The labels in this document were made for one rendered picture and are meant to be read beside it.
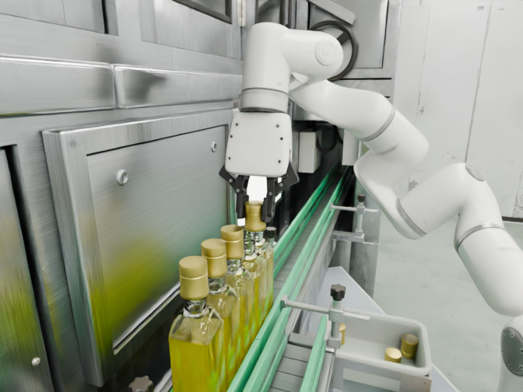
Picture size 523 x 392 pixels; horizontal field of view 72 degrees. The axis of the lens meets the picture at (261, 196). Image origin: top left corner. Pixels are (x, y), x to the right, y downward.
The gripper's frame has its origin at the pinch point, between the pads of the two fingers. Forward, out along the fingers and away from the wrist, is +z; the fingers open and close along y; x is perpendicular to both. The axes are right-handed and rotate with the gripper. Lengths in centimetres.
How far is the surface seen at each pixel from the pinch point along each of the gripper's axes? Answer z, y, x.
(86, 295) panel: 11.2, -13.6, -20.5
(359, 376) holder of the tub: 33.9, 18.4, 21.2
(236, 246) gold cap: 5.6, -0.4, -6.0
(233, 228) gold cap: 3.0, -1.3, -5.3
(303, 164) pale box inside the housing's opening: -13, -16, 104
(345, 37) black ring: -57, 2, 76
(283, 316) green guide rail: 19.9, 4.4, 7.9
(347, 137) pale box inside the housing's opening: -25, 3, 99
